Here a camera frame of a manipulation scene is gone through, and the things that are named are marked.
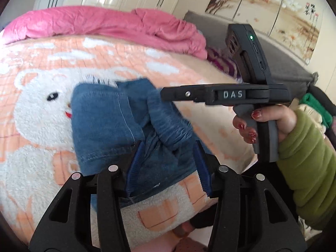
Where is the grey sofa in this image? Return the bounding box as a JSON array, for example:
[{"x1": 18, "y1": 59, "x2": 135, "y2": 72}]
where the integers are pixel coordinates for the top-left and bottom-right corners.
[{"x1": 184, "y1": 10, "x2": 319, "y2": 90}]

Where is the cream folded cloth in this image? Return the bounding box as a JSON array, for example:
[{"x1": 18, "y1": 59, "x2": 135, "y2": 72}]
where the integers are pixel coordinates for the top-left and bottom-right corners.
[{"x1": 297, "y1": 104, "x2": 328, "y2": 133}]

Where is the purple striped pillow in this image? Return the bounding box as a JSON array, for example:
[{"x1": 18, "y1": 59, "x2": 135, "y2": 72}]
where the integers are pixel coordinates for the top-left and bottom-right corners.
[{"x1": 207, "y1": 47, "x2": 238, "y2": 80}]

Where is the pink duvet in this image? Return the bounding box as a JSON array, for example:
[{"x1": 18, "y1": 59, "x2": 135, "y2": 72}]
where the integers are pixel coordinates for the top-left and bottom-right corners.
[{"x1": 3, "y1": 5, "x2": 208, "y2": 59}]

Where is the beige bed sheet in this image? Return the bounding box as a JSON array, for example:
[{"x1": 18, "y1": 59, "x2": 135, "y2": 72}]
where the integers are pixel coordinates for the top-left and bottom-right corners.
[{"x1": 173, "y1": 54, "x2": 239, "y2": 84}]

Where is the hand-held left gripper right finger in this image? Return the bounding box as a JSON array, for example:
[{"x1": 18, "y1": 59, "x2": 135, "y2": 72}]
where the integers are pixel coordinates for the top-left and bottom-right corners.
[{"x1": 194, "y1": 140, "x2": 307, "y2": 252}]

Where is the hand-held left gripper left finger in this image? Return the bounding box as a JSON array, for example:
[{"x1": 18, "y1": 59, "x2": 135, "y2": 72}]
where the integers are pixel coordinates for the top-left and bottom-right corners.
[{"x1": 29, "y1": 140, "x2": 144, "y2": 252}]

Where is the floral wall painting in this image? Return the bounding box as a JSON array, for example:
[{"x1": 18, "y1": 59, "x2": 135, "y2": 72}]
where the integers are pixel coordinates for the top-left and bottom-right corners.
[{"x1": 205, "y1": 0, "x2": 324, "y2": 63}]

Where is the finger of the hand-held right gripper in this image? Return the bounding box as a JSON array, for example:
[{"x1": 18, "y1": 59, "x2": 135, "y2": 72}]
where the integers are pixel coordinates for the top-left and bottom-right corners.
[{"x1": 161, "y1": 85, "x2": 208, "y2": 103}]

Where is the person's right forearm green sleeve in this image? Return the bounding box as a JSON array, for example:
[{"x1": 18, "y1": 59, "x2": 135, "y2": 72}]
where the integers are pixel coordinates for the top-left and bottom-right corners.
[{"x1": 276, "y1": 109, "x2": 336, "y2": 230}]

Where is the green folded cloth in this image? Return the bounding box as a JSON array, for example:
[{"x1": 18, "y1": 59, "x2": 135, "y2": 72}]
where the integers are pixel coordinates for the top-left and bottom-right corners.
[{"x1": 299, "y1": 93, "x2": 333, "y2": 129}]

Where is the orange fleece blanket bear print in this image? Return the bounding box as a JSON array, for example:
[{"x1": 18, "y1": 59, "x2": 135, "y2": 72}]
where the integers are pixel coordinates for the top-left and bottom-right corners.
[{"x1": 0, "y1": 35, "x2": 259, "y2": 252}]

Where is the person's pink clothing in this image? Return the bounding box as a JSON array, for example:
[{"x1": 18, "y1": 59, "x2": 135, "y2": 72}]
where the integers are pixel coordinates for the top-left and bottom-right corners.
[{"x1": 126, "y1": 238, "x2": 210, "y2": 252}]

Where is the blue denim pants lace trim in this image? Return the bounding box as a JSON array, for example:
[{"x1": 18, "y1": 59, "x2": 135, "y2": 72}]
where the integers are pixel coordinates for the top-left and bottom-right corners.
[{"x1": 70, "y1": 77, "x2": 213, "y2": 205}]

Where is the person's right hand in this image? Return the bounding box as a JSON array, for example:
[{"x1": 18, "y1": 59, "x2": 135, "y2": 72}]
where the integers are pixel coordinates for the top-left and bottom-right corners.
[{"x1": 232, "y1": 105, "x2": 297, "y2": 144}]

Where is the person's left hand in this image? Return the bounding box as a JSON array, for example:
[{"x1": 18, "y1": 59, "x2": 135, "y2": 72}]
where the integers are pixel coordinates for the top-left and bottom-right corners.
[{"x1": 172, "y1": 222, "x2": 195, "y2": 239}]

